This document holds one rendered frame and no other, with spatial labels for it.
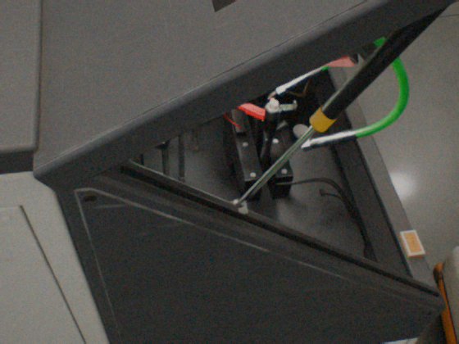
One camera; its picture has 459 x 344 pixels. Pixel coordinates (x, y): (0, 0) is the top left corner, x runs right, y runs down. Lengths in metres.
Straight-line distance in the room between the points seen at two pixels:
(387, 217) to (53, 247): 0.71
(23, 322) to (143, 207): 0.29
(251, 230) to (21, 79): 0.29
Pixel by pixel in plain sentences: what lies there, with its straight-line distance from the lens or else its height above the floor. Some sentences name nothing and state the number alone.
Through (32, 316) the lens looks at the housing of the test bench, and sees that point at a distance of 0.76.
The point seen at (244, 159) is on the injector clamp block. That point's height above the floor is 0.98.
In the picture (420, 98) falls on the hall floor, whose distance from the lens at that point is 2.79.
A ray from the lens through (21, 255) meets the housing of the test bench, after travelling 0.62.
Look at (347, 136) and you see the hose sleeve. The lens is 0.90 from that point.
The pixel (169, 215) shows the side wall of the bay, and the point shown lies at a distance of 0.57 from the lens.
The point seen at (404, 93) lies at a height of 1.30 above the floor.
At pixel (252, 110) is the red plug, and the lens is 1.02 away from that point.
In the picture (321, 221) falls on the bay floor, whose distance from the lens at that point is 1.22.
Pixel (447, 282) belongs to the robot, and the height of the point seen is 0.17.
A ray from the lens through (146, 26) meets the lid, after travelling 0.48.
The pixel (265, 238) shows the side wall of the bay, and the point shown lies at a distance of 0.65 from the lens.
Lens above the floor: 1.85
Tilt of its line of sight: 54 degrees down
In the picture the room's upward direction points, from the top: 5 degrees clockwise
